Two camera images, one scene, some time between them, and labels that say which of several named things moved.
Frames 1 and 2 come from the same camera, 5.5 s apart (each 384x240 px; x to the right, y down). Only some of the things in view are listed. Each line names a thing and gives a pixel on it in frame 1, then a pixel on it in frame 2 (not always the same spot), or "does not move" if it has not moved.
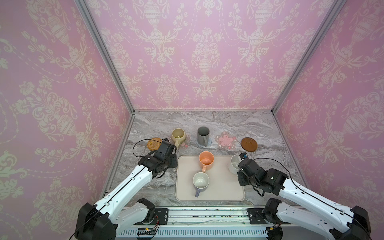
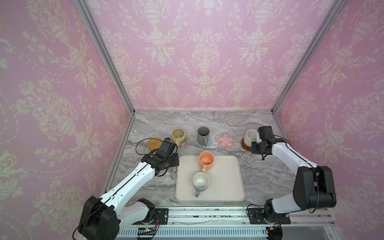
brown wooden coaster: [249, 144] does not move
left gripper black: [174, 156] does not move
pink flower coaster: [225, 141] does not move
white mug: [233, 165] -> [251, 135]
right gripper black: [242, 173] -> [261, 149]
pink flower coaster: [185, 143] does not move
